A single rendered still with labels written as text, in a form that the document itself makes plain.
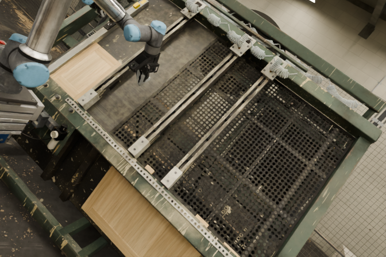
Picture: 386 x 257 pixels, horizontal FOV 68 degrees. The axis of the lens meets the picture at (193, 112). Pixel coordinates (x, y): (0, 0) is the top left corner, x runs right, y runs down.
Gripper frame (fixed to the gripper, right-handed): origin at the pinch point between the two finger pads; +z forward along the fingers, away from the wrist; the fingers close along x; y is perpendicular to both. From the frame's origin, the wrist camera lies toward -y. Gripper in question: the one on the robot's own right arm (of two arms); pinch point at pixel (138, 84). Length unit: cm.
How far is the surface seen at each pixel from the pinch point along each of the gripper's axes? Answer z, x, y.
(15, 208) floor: 123, 33, -49
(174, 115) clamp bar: 24.9, -11.0, 28.7
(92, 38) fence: 20, 76, 23
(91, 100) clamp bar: 38, 34, -2
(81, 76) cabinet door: 36, 56, 4
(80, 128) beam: 48, 23, -15
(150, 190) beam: 51, -36, -5
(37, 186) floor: 135, 50, -26
